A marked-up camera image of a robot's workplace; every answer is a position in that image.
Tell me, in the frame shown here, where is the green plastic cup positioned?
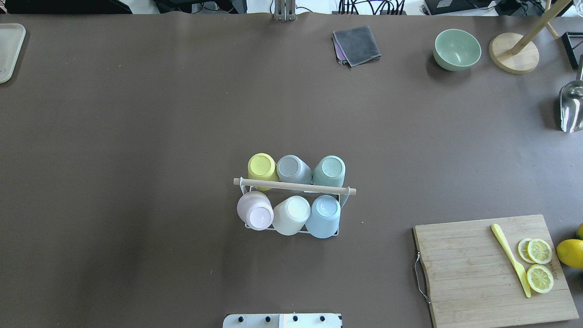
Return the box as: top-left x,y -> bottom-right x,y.
312,155 -> 346,187

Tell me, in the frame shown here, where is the cream plastic tray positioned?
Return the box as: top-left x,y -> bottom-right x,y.
0,23 -> 26,84

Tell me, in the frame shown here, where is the lemon slice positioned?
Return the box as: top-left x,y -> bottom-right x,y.
517,238 -> 552,265
526,264 -> 554,293

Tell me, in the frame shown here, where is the white plastic cup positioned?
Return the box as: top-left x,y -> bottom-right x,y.
272,195 -> 311,236

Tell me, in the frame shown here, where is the white wire cup rack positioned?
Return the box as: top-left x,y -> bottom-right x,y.
233,177 -> 356,236

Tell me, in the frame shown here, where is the yellow plastic cup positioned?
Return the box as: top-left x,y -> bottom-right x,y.
247,152 -> 280,181

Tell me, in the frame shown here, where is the grey plastic cup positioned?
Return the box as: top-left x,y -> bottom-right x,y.
276,155 -> 312,185

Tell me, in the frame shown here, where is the pink plastic cup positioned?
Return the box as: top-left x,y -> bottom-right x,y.
236,191 -> 274,231

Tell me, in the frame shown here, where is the grey folded cloth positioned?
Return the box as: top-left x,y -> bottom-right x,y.
332,25 -> 381,67

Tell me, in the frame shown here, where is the light blue plastic cup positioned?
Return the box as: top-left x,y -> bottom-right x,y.
305,195 -> 341,239

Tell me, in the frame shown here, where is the yellow lemon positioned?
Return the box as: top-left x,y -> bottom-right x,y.
575,223 -> 583,240
556,239 -> 583,270

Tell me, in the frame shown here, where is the yellow plastic knife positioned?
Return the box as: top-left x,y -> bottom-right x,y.
490,223 -> 532,297

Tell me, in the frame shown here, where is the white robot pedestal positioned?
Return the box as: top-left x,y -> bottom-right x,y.
222,312 -> 343,328

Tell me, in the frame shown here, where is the black glass rack tray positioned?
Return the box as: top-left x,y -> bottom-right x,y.
561,31 -> 583,69

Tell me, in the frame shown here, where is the aluminium frame post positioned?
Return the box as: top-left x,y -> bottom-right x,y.
273,0 -> 297,21

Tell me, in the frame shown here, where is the green bowl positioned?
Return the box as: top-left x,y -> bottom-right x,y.
433,29 -> 482,72

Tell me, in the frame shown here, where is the wooden mug tree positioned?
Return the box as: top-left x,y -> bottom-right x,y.
488,0 -> 571,75

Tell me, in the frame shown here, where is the metal scoop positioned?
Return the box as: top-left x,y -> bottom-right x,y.
559,56 -> 583,133

